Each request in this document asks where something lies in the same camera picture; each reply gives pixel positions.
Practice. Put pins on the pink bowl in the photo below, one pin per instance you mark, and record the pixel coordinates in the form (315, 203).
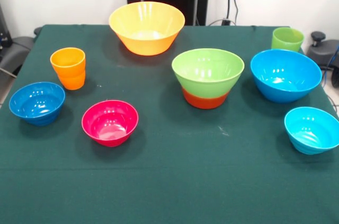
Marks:
(110, 134)

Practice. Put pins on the black chair base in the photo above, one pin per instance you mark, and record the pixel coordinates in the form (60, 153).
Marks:
(321, 52)

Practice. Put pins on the large blue bowl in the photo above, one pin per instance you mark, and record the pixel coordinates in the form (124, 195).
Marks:
(286, 89)

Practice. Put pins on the grey chair base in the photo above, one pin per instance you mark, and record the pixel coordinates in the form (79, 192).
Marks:
(16, 49)

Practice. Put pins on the green bowl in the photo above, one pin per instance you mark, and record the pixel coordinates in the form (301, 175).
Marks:
(208, 83)

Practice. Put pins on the dark green tablecloth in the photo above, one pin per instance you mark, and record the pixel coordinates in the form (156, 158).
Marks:
(169, 168)

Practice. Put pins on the small light blue bowl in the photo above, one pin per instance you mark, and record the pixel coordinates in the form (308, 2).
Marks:
(310, 139)

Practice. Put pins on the small dark blue bowl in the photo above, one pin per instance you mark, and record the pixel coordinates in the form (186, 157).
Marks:
(37, 110)

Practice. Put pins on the large yellow-orange bowl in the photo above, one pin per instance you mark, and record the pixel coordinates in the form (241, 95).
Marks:
(147, 44)

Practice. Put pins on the green cup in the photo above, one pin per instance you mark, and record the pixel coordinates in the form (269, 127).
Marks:
(287, 42)

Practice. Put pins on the red-orange bowl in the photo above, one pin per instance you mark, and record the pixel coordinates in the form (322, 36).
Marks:
(205, 102)

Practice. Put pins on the orange cup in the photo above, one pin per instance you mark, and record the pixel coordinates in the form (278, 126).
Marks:
(69, 73)

